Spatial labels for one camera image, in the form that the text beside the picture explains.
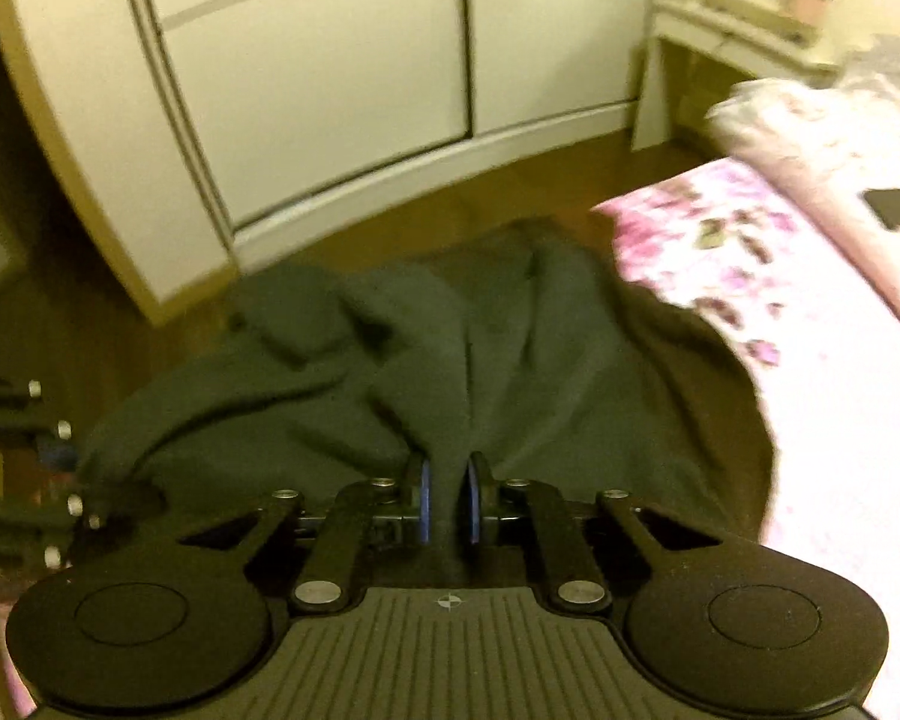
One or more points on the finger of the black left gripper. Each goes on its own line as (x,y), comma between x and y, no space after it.
(26,423)
(38,535)

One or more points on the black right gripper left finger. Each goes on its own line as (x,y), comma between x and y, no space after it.
(171,621)

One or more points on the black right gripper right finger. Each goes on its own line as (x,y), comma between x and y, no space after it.
(719,622)

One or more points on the dark green garment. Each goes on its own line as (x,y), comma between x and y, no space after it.
(525,346)

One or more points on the pink floral bed sheet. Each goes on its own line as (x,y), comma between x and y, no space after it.
(823,350)

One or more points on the cream wardrobe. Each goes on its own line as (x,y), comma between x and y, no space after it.
(199,140)

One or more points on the black phone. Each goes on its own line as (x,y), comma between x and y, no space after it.
(884,203)

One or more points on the light pink quilt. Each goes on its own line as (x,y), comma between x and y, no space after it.
(823,147)

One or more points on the white dressing table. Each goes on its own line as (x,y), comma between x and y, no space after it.
(696,46)

